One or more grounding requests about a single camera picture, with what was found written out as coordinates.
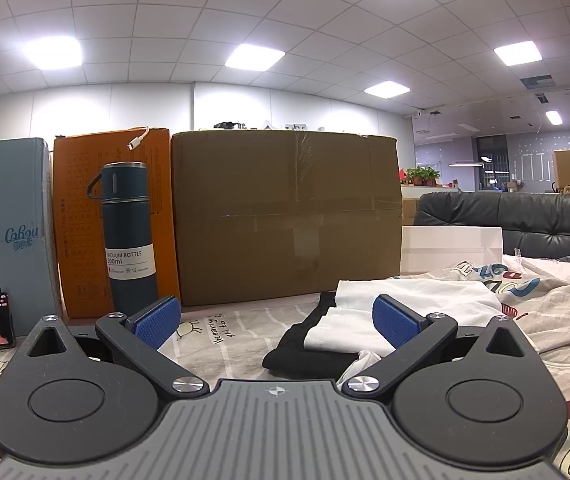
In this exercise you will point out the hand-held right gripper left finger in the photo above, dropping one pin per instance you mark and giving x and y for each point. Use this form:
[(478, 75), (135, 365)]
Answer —
[(157, 327)]

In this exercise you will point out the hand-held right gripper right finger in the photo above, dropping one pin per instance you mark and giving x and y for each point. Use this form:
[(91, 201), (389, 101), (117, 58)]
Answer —
[(395, 327)]

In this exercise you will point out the white t-shirt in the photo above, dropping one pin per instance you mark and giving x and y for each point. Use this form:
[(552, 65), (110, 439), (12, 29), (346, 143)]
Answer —
[(415, 300)]

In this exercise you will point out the light blue cardboard box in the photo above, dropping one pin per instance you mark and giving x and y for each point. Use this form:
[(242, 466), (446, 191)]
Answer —
[(10, 220)]

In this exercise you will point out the dark blue vacuum bottle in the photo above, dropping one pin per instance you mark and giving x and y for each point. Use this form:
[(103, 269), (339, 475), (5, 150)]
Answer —
[(127, 240)]

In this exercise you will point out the black garment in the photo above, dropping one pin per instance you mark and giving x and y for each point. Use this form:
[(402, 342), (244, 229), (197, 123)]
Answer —
[(305, 350)]

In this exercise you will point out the white flat box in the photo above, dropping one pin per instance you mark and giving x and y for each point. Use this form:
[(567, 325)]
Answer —
[(450, 250)]

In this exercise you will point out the orange cardboard box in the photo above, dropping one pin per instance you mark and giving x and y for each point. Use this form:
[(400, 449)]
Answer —
[(80, 240)]

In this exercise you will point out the large brown cardboard box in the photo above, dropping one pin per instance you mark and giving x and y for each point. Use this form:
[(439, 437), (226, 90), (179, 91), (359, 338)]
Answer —
[(285, 220)]

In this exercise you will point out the potted green plant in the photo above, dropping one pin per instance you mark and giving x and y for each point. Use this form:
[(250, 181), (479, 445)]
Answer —
[(424, 175)]

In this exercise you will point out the clear plastic bag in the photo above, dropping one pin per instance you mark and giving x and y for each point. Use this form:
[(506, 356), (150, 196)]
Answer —
[(540, 260)]

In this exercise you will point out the black leather sofa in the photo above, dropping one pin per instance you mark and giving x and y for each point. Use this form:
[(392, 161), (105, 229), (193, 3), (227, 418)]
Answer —
[(515, 220)]

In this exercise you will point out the square ceiling light panel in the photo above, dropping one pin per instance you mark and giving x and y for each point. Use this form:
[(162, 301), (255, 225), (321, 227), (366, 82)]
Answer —
[(255, 56), (387, 89), (52, 52), (517, 52), (554, 117)]

